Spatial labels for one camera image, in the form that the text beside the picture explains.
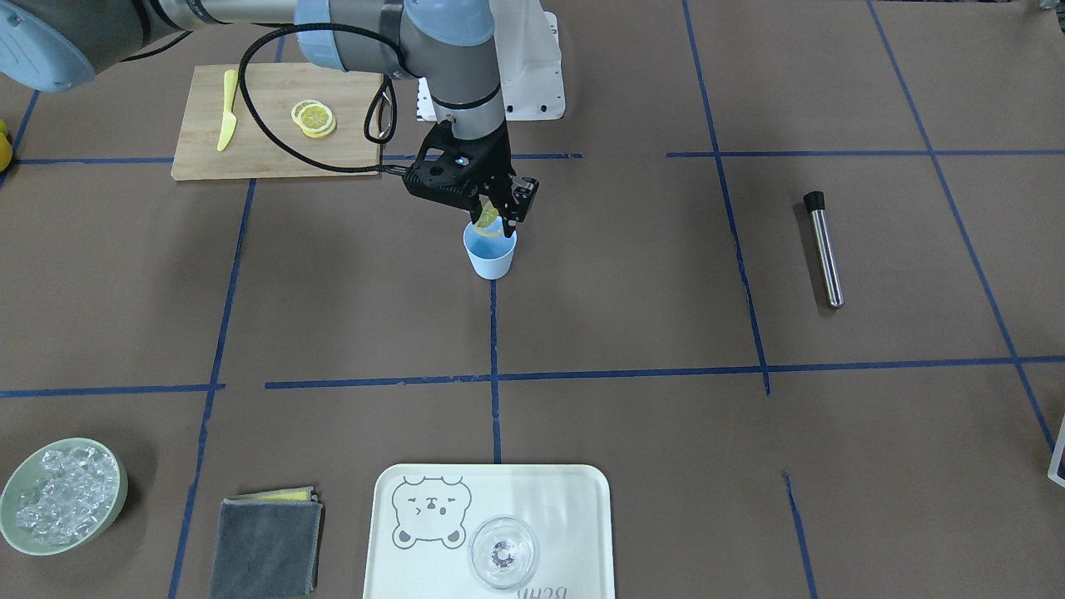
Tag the green bowl of ice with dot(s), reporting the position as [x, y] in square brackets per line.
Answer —
[63, 496]

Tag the clear wine glass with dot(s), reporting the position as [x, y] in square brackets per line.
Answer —
[503, 553]

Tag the steel muddler with black cap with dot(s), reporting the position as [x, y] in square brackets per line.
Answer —
[814, 203]

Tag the yellow plastic knife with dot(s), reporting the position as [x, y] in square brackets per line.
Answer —
[228, 121]

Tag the lemon slices on board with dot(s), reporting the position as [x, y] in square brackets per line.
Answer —
[313, 118]

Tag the light blue cup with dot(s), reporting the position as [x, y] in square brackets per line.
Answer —
[489, 251]

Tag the grey folded cloth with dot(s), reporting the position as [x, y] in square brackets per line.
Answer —
[267, 545]

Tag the wooden cutting board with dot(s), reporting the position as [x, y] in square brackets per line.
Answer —
[275, 89]

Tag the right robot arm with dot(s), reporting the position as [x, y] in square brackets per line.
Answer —
[53, 46]

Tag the yellow lemon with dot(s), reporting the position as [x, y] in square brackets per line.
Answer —
[6, 148]

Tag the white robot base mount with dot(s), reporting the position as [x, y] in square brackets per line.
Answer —
[502, 62]

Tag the lemon slice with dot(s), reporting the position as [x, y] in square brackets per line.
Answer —
[487, 218]

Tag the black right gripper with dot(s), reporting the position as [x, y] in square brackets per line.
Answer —
[497, 165]

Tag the cream bear tray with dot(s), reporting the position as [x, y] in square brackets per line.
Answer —
[424, 518]

